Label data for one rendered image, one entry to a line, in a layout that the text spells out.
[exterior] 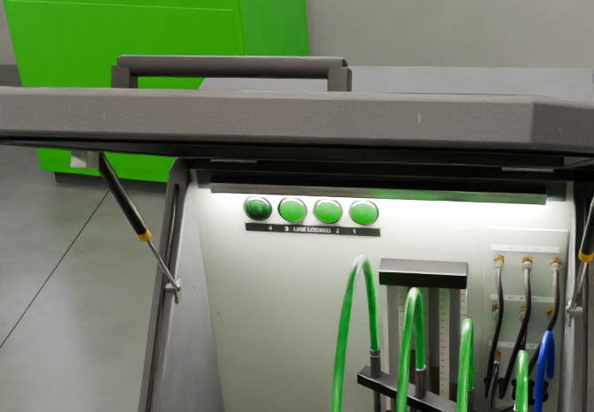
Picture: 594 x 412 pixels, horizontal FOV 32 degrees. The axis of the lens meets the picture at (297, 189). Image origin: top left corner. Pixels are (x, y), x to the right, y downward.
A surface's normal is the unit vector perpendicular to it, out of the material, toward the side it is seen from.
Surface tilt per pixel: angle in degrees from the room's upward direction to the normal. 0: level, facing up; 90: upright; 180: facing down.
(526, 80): 0
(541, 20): 90
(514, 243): 90
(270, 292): 90
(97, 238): 0
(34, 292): 0
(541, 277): 90
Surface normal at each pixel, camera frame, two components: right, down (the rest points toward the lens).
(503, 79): -0.07, -0.86
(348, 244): -0.19, 0.50
